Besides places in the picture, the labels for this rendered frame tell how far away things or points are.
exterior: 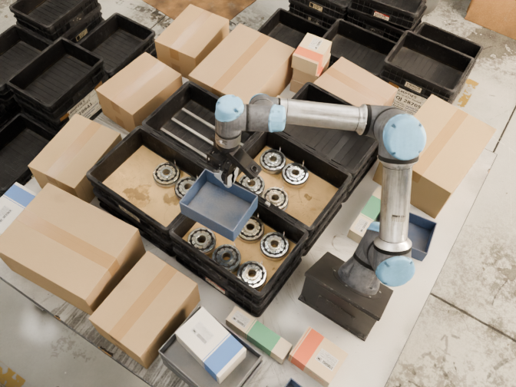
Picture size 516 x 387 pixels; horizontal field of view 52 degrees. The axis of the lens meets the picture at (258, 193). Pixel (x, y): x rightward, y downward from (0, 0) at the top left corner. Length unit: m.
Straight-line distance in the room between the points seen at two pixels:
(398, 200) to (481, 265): 1.54
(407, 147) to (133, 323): 1.02
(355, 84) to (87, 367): 1.79
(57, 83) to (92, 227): 1.23
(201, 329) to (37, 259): 0.61
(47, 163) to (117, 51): 1.22
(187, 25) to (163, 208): 0.98
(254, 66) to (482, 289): 1.65
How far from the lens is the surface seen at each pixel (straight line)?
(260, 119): 1.45
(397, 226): 1.63
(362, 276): 1.83
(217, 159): 1.59
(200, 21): 2.63
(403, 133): 1.51
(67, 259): 1.91
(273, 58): 2.40
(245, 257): 1.90
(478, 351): 2.89
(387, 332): 2.01
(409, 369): 2.75
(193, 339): 1.74
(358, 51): 3.27
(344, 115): 1.62
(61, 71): 3.05
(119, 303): 1.85
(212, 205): 1.72
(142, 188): 2.07
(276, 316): 1.96
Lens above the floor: 2.55
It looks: 58 degrees down
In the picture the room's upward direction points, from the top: 4 degrees clockwise
